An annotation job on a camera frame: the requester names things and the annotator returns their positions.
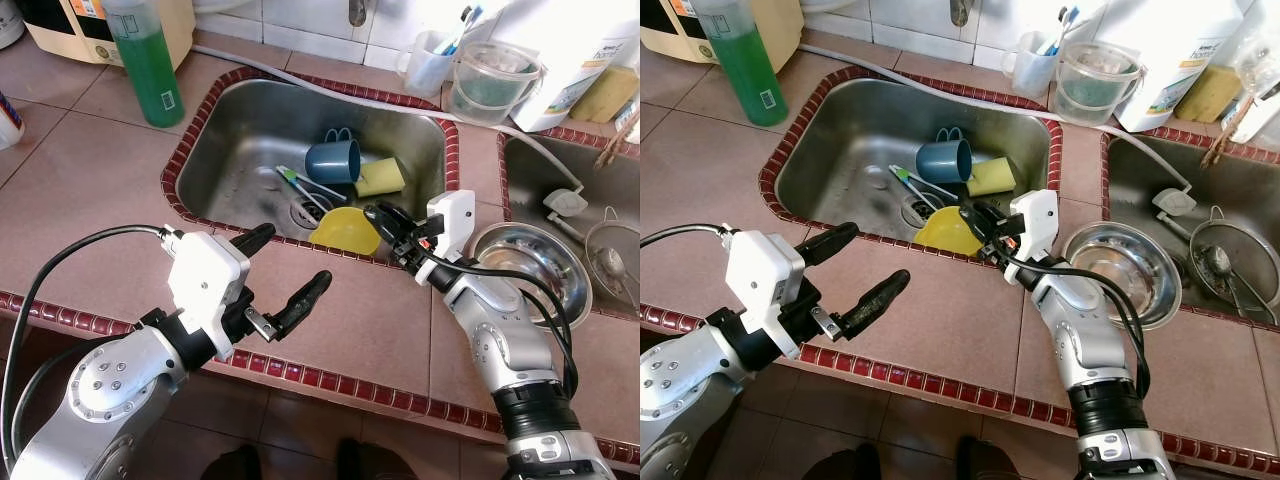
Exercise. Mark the steel bowl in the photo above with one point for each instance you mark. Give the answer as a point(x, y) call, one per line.
point(530, 270)
point(1125, 270)

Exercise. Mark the white and green utensil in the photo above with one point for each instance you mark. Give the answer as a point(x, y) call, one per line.
point(300, 180)
point(910, 180)

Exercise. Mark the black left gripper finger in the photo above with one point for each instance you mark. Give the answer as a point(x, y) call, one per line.
point(880, 300)
point(303, 300)
point(830, 242)
point(250, 240)

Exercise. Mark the dark blue mug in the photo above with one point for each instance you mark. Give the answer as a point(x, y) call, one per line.
point(335, 160)
point(945, 160)

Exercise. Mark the clear plastic pail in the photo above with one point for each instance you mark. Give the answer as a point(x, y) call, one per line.
point(490, 90)
point(1095, 88)

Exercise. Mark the white toothbrush cup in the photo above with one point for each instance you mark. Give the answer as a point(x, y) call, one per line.
point(428, 72)
point(1033, 72)

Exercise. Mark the white detergent bottle yellow cap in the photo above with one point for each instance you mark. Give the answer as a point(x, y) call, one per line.
point(1170, 50)
point(570, 50)

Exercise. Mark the white printed mug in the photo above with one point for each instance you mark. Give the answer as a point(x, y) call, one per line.
point(8, 120)

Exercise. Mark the yellow sponge block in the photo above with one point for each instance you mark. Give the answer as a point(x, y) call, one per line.
point(605, 95)
point(1210, 93)

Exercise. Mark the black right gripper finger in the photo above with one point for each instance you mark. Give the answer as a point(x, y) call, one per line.
point(387, 218)
point(401, 259)
point(994, 256)
point(983, 218)

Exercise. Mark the white labelled jug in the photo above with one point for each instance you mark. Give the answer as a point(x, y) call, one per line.
point(5, 20)

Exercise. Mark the steel mesh strainer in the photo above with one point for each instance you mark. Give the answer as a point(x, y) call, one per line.
point(1230, 265)
point(615, 260)

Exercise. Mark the steel sink basin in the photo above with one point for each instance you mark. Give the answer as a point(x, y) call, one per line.
point(240, 130)
point(560, 165)
point(850, 130)
point(1150, 165)

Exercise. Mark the yellow plastic bowl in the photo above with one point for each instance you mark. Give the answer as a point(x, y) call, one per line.
point(345, 234)
point(943, 234)

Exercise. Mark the blue white toothbrush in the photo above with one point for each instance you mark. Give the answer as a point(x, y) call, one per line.
point(1065, 22)
point(465, 22)

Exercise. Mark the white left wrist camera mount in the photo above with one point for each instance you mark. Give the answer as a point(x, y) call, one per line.
point(205, 280)
point(765, 280)

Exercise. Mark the black robot foot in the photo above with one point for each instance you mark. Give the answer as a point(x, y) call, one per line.
point(835, 465)
point(980, 460)
point(235, 465)
point(365, 460)

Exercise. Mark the beige water filter unit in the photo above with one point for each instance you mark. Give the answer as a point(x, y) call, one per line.
point(670, 30)
point(70, 30)

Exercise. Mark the black left robot foot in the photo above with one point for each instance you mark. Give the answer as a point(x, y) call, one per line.
point(835, 465)
point(235, 465)

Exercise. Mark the white plastic cup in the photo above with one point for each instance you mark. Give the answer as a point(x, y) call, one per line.
point(1264, 120)

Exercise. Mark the black right robot foot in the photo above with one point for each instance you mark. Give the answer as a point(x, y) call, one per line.
point(980, 460)
point(365, 460)

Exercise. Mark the yellow green scouring sponge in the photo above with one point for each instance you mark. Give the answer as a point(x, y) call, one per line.
point(380, 177)
point(990, 177)

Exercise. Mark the green dish soap bottle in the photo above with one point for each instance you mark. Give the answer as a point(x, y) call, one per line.
point(750, 65)
point(150, 65)

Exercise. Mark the chrome wall faucet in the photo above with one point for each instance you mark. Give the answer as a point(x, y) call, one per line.
point(357, 10)
point(962, 10)

